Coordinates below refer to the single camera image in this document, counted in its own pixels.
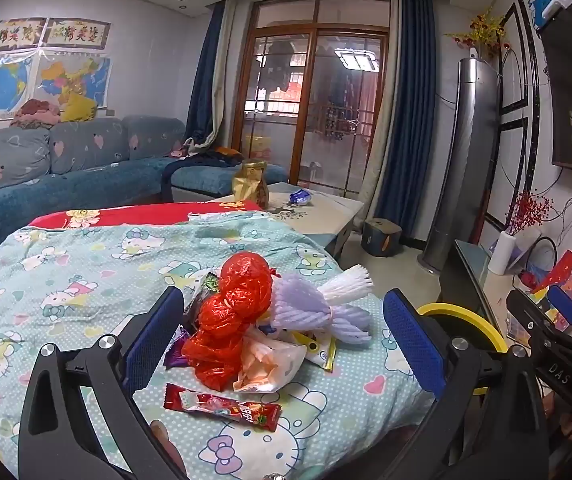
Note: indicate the green snack wrapper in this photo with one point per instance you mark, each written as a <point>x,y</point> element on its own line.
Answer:
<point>205,285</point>

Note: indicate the red berry branches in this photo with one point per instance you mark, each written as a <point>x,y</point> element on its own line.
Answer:
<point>528,212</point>

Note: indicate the purple snack wrapper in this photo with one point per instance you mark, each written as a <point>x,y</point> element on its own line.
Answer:
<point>175,355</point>

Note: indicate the calligraphy wall poster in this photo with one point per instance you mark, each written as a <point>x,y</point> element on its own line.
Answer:
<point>78,34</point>
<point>10,35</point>

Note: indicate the pile of clothes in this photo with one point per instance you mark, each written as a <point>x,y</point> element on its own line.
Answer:
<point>35,115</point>

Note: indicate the yellow-rimmed trash bin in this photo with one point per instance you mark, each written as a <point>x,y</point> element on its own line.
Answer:
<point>481,325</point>

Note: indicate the white foam fruit net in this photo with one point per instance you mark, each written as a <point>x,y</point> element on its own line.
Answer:
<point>306,305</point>

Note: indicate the wooden framed glass door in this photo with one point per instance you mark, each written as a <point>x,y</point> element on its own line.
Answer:
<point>306,5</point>

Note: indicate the yellow white wrapper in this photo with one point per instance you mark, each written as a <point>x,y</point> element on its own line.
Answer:
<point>318,355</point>

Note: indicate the blue storage box stool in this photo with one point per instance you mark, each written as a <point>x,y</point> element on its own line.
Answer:
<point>381,237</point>

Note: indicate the country map poster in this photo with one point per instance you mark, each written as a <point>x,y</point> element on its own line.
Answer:
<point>75,77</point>

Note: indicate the red blanket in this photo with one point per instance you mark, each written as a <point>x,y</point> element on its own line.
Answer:
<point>140,215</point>

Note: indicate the white ribbed vase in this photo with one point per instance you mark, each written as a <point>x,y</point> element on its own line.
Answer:
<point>501,255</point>

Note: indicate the silver tower air conditioner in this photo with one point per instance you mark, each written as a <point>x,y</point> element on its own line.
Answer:
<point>466,160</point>

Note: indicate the red plastic bag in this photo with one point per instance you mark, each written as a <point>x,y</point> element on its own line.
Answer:
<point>236,310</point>

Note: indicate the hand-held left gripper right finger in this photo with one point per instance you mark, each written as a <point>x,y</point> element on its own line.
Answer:
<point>411,340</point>

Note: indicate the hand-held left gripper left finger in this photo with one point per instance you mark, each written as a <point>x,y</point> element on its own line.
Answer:
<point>153,330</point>

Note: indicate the blue grey sofa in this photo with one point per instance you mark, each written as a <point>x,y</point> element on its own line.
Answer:
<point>65,180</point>

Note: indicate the television cabinet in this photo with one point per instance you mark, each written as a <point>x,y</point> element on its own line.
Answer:
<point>471,270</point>

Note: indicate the coffee table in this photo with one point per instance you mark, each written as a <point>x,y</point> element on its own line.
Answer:
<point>326,215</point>

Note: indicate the yellow artificial flowers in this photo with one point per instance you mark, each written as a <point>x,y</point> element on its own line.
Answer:
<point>481,30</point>

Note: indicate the yellow pillow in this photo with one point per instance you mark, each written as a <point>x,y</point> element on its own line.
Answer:
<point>79,108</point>

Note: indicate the gold foil bag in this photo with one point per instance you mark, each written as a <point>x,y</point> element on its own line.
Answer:
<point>250,185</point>

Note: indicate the blue curtain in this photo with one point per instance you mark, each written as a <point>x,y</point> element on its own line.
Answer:
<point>406,110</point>
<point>205,75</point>

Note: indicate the dark clothes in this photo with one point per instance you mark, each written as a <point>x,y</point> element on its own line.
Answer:
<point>205,157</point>

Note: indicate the cartoon cat printed blanket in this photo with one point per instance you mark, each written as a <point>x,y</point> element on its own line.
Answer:
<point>90,270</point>

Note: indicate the red snack wrapper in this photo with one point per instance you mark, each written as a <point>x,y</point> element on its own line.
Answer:
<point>215,405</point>

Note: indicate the blue wrapper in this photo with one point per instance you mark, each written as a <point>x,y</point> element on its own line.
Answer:
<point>300,197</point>

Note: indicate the white plastic bag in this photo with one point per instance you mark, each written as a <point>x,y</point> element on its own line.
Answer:
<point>271,365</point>

